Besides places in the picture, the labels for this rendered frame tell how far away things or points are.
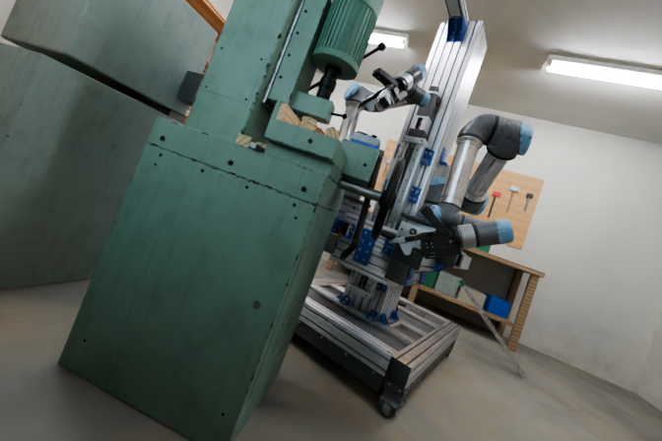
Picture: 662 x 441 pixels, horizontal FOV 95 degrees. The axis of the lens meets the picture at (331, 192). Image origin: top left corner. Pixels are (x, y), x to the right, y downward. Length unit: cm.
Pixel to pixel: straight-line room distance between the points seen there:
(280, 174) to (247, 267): 27
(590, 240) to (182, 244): 434
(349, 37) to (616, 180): 412
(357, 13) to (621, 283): 422
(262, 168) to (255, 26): 54
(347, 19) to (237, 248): 83
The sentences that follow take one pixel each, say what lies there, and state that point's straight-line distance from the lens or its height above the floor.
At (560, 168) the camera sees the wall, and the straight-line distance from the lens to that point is 466.
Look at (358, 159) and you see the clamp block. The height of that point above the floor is 90.
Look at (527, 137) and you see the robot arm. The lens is 129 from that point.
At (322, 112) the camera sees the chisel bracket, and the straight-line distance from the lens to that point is 109.
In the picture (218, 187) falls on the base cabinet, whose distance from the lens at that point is 94.
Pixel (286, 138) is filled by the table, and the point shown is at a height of 86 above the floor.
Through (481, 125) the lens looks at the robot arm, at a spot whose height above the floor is 119.
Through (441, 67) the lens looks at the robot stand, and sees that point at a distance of 206.
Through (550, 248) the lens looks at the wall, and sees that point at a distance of 450.
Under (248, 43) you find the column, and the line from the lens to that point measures 120.
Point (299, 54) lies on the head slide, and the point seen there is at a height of 118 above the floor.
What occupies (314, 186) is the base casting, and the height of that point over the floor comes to 76.
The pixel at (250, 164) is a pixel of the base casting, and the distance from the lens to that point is 91.
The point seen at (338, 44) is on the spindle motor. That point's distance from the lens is 113.
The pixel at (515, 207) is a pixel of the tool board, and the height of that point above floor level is 152.
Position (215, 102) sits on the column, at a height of 92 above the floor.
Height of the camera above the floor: 72
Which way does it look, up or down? 3 degrees up
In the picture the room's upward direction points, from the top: 20 degrees clockwise
